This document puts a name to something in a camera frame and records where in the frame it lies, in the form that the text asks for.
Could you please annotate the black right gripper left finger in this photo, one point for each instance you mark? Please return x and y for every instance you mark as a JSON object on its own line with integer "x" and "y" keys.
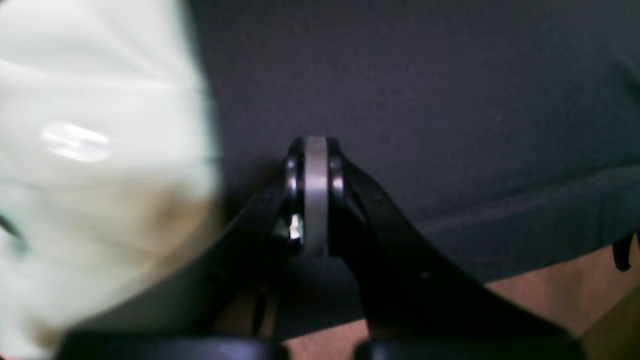
{"x": 174, "y": 319}

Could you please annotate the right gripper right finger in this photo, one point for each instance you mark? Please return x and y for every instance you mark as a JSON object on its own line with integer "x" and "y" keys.
{"x": 419, "y": 305}

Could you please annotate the light green T-shirt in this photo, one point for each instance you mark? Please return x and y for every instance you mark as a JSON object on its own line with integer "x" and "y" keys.
{"x": 110, "y": 167}

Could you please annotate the black table cloth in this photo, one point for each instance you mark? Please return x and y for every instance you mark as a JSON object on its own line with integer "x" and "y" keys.
{"x": 507, "y": 131}

